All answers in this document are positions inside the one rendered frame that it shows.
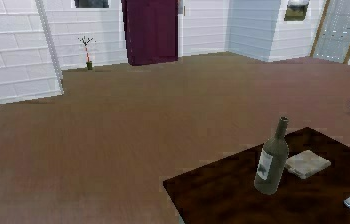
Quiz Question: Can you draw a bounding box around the dark maroon room door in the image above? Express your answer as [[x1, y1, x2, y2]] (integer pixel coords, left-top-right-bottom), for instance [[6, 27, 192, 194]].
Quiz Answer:
[[120, 0, 180, 67]]

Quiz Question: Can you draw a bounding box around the small bare twig house plant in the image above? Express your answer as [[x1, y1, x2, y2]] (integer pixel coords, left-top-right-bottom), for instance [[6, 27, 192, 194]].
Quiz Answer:
[[78, 35, 97, 71]]

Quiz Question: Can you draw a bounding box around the framed wall picture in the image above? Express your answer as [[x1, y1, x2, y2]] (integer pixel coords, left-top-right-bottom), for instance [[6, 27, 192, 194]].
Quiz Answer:
[[283, 0, 311, 22]]

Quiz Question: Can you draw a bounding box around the pale grey square cloth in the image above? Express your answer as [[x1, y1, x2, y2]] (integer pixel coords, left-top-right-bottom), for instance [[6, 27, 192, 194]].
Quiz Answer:
[[284, 149, 332, 180]]

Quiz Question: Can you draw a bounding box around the dark brown wooden table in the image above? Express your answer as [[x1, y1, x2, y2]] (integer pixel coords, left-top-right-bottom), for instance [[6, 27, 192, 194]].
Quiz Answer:
[[162, 126, 350, 224]]

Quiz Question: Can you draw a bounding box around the dark window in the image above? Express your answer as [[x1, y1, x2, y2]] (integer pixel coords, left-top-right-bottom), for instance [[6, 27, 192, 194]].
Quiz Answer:
[[70, 0, 113, 10]]

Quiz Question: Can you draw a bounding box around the grey room door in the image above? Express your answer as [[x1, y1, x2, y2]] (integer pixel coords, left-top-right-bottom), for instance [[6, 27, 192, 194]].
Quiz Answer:
[[309, 0, 350, 65]]

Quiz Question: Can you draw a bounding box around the olive green wine bottle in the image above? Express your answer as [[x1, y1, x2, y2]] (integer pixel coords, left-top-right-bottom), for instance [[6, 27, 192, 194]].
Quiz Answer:
[[253, 116, 290, 196]]

